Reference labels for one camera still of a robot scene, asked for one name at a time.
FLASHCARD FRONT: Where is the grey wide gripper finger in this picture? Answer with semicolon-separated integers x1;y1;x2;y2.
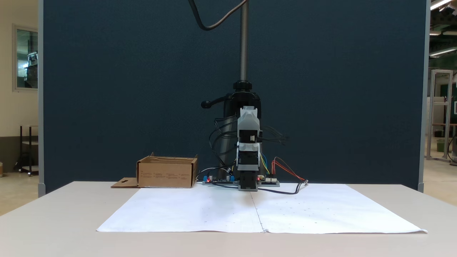
236;142;260;153

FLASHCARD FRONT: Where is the blue circuit board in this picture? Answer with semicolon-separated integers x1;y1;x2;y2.
202;174;239;185

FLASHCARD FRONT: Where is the brown cardboard box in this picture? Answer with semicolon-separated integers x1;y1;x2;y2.
111;152;199;189

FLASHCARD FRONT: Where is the white paper sheet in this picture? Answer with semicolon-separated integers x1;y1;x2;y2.
250;183;428;235
96;186;265;233

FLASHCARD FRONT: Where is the dark blue partition panel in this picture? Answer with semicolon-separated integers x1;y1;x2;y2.
38;0;431;194

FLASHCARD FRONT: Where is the ceiling strip light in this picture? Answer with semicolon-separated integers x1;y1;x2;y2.
429;46;457;58
430;0;455;11

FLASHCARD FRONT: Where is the black rolling cart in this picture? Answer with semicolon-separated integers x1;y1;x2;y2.
14;125;39;177

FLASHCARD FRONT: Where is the black looped motor cable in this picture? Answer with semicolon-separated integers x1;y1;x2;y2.
258;125;288;145

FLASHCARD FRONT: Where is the black cable bundle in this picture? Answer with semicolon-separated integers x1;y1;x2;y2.
196;116;239;183

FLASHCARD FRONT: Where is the black cable with orange end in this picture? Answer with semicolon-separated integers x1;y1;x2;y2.
258;157;309;195

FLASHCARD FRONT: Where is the metal camera stand pole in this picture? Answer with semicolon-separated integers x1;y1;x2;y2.
201;0;265;172

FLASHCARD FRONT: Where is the black hanging camera cable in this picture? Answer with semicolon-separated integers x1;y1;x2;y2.
188;0;248;31

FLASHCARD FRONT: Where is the aluminium frame rack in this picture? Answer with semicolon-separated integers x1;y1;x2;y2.
426;69;454;162

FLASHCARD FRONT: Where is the wall window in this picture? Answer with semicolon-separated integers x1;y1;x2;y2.
12;24;39;92

